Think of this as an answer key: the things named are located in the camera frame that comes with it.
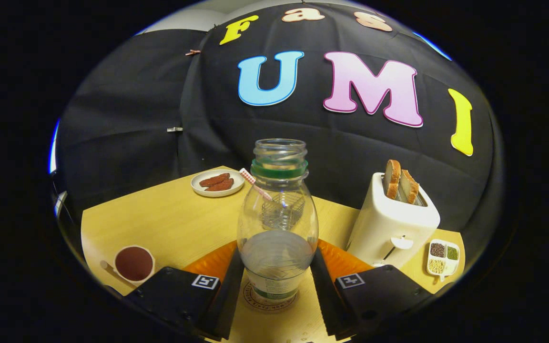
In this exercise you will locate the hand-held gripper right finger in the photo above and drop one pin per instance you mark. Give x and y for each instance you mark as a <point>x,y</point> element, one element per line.
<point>327,300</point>

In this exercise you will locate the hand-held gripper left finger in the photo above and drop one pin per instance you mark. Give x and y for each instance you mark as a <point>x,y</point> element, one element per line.
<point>229,305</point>

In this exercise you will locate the round cork coaster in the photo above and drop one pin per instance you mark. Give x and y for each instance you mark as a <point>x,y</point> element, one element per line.
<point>250,298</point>

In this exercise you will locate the clear plastic juice bottle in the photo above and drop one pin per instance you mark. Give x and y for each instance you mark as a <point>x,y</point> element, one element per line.
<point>277,257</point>

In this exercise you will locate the cream cup with brown inside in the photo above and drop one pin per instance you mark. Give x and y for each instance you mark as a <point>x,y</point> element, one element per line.
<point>134,263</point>

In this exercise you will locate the white toaster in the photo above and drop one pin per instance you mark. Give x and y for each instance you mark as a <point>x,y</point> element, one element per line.
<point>384,224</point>

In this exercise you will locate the wooden table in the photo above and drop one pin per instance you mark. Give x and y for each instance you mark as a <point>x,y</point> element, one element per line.
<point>169,219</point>

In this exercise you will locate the white round plate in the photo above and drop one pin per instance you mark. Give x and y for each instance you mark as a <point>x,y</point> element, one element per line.
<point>198,189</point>

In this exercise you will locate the brown sausage piece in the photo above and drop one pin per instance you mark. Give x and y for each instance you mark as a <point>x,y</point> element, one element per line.
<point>215,180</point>
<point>221,186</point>

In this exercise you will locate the white divided spice dish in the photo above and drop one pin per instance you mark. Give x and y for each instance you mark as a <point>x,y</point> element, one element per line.
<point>443,267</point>

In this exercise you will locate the red striped straw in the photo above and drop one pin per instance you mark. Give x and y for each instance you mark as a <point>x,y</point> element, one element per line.
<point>247,176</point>

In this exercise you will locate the toast slice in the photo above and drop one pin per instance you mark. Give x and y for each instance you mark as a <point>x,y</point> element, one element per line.
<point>391,178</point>
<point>410,186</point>

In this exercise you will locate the black backdrop cloth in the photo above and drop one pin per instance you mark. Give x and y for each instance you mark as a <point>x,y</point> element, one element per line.
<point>127,119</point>

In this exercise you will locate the red cloth clip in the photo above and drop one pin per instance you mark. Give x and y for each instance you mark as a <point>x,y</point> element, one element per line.
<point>192,52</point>

